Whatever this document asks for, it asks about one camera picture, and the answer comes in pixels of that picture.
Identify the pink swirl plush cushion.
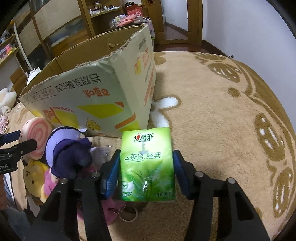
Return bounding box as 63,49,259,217
20,117,52,160

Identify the small brown cardboard box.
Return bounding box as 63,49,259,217
10,67,27,95

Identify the white bunny plush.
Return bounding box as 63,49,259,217
0,87,17,117

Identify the beige patterned blanket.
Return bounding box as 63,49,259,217
4,51,295,241

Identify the purple-haired plush doll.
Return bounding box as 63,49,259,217
45,126,93,180

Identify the yellow plush toy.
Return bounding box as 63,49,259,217
23,159,49,203

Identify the pink plush toy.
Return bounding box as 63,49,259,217
43,168,127,226

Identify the green tissue pack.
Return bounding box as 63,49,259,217
118,127,176,202

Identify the wooden door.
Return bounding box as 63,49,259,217
142,0,203,45

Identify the wooden toy shelf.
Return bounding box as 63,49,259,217
1,19,20,68

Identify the large cardboard box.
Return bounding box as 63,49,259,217
20,25,156,138

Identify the cluttered small table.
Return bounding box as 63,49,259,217
109,2,155,40

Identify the wooden wall cabinet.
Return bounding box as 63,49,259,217
14,1,124,68

